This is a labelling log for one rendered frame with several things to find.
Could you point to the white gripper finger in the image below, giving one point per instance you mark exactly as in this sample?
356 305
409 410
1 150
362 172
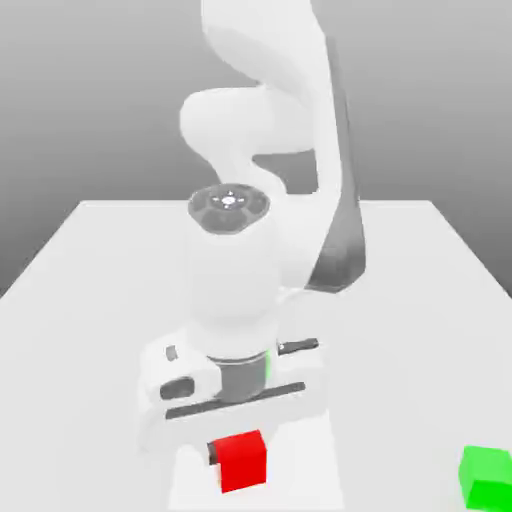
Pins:
207 460

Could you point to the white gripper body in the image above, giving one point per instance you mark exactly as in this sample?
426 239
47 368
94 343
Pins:
240 418

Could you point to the small red cube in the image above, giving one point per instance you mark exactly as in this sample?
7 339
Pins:
244 460

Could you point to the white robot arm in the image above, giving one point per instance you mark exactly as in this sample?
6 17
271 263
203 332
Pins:
236 280

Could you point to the small green cube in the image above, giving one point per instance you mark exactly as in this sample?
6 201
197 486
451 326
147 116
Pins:
486 478

